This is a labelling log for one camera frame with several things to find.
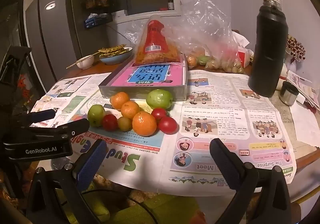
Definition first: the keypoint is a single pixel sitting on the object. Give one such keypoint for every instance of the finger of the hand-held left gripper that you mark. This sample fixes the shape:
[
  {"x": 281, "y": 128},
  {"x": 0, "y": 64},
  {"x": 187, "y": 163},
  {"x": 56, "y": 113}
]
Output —
[
  {"x": 72, "y": 127},
  {"x": 41, "y": 116}
]

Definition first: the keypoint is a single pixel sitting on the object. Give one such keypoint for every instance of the red snack packet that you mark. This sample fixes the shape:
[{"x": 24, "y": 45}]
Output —
[{"x": 155, "y": 39}]

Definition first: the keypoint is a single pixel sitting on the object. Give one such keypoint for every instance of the colourful cartoon newspaper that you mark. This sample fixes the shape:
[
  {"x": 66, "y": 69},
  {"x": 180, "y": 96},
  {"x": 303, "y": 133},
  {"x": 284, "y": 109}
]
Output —
[{"x": 200, "y": 139}]

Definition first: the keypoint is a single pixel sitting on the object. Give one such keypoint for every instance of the orange fruit in bag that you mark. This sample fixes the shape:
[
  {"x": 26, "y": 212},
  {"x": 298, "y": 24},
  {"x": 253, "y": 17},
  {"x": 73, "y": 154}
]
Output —
[{"x": 192, "y": 61}]

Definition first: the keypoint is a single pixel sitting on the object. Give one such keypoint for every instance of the white medicine bottle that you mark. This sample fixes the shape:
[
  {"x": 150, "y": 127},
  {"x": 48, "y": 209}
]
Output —
[{"x": 282, "y": 75}]

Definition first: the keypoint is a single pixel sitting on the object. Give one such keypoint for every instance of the small white bowl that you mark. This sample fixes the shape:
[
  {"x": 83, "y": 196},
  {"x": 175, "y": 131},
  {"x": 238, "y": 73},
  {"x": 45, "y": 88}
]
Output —
[{"x": 85, "y": 63}]

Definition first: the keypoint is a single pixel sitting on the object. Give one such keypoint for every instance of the red and white flower bunch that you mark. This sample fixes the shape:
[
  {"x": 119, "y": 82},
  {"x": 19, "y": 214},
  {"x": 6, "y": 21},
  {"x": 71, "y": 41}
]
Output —
[{"x": 296, "y": 48}]

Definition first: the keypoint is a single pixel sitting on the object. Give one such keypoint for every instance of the green cloth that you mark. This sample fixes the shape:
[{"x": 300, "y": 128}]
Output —
[{"x": 162, "y": 206}]

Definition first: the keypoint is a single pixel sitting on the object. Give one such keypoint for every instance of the steel thermos cup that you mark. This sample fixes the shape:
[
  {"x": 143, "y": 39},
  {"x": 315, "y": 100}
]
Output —
[{"x": 288, "y": 92}]

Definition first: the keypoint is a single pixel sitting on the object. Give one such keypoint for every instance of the stack of printed papers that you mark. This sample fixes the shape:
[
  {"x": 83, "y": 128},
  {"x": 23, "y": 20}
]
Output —
[{"x": 303, "y": 86}]

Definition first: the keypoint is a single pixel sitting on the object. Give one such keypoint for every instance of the red tomato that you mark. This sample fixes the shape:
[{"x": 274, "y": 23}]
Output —
[
  {"x": 110, "y": 122},
  {"x": 168, "y": 125},
  {"x": 158, "y": 113}
]

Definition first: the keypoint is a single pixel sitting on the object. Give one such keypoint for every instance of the large green apple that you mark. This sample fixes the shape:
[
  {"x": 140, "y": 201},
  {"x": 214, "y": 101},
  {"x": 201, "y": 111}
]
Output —
[{"x": 159, "y": 98}]

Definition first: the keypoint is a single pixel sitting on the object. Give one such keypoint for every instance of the stack of flat pancakes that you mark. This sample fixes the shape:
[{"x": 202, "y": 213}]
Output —
[{"x": 112, "y": 50}]

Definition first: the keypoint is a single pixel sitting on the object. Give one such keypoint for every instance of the pink and blue book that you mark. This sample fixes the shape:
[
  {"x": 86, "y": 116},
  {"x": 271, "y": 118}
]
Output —
[{"x": 120, "y": 80}]

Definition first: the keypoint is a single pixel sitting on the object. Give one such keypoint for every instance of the pair of wooden chopsticks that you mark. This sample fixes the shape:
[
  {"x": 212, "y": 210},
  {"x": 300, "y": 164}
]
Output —
[{"x": 80, "y": 61}]

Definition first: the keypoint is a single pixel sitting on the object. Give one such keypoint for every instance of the grey metal tray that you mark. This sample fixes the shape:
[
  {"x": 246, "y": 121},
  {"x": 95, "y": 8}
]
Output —
[{"x": 140, "y": 91}]

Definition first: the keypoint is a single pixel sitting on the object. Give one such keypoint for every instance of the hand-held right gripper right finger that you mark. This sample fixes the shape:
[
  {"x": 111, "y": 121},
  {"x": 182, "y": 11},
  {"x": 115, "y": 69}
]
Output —
[{"x": 223, "y": 164}]

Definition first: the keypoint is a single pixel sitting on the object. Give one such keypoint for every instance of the clear plastic bag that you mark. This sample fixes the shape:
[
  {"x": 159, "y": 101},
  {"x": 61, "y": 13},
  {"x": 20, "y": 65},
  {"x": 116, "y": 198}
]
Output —
[{"x": 212, "y": 31}]

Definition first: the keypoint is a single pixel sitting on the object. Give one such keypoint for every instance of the green fruit in bag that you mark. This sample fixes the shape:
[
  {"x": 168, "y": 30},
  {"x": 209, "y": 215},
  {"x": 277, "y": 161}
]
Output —
[{"x": 203, "y": 59}]

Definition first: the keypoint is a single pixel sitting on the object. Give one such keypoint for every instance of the black thermos bottle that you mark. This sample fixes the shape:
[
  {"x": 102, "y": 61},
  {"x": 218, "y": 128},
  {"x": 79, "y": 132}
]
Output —
[{"x": 267, "y": 51}]

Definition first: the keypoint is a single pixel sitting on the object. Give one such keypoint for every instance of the red and white tissue packet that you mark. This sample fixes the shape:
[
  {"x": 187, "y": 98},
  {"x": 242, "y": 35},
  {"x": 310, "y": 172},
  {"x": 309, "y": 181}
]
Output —
[{"x": 241, "y": 49}]

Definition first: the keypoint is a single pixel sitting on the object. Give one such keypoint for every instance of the small green apple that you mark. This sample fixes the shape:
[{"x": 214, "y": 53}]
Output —
[{"x": 96, "y": 115}]

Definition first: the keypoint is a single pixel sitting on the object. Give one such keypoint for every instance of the grey refrigerator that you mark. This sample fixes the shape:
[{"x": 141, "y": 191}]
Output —
[{"x": 57, "y": 39}]

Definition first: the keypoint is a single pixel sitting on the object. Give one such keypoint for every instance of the small olive-green fruit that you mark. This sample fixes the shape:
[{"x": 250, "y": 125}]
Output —
[{"x": 124, "y": 124}]

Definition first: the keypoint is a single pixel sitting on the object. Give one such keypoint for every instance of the blue tissue box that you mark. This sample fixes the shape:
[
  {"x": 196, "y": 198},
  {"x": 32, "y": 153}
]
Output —
[{"x": 96, "y": 21}]

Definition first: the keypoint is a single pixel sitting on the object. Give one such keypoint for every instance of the blue bowl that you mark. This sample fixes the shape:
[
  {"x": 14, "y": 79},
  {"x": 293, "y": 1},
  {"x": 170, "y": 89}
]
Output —
[{"x": 115, "y": 59}]

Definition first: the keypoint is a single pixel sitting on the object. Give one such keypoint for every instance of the orange mandarin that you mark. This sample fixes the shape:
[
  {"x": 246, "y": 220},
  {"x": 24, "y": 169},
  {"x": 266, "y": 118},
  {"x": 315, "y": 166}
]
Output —
[
  {"x": 144, "y": 124},
  {"x": 119, "y": 99},
  {"x": 130, "y": 109}
]

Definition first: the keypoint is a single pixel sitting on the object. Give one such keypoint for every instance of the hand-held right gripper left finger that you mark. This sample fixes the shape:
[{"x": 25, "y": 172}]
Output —
[{"x": 91, "y": 166}]

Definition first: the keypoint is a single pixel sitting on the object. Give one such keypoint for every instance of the newspaper with small photos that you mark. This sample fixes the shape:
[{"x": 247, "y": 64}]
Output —
[{"x": 67, "y": 94}]

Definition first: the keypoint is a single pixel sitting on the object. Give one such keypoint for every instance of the pile of small yellow fruits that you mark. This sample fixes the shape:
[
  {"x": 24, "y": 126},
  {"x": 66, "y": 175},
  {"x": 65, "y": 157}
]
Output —
[{"x": 225, "y": 66}]

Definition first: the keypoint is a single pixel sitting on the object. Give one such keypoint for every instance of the red paper decoration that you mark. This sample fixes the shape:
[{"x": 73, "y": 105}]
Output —
[{"x": 23, "y": 85}]

